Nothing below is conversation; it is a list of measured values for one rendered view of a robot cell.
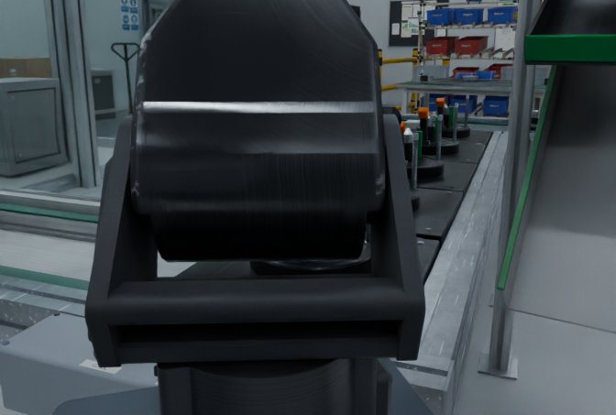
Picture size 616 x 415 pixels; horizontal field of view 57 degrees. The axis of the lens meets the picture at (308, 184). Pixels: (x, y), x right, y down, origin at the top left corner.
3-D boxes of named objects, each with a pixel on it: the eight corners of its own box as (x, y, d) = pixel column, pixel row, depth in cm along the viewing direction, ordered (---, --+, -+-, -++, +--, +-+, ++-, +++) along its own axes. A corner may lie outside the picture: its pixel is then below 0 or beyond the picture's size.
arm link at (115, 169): (421, 387, 15) (434, 139, 13) (63, 395, 14) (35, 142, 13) (379, 281, 21) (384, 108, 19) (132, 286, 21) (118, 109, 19)
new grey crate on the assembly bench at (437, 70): (439, 83, 582) (440, 66, 578) (411, 82, 595) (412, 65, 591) (449, 81, 617) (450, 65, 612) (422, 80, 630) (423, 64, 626)
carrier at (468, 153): (476, 172, 116) (480, 111, 113) (362, 164, 124) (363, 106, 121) (485, 152, 138) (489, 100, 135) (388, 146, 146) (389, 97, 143)
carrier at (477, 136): (485, 152, 138) (489, 100, 135) (388, 146, 147) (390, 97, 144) (491, 137, 160) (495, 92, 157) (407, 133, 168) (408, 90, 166)
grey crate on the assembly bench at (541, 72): (543, 85, 544) (544, 68, 540) (499, 84, 563) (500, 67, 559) (546, 83, 570) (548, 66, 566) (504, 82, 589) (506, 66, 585)
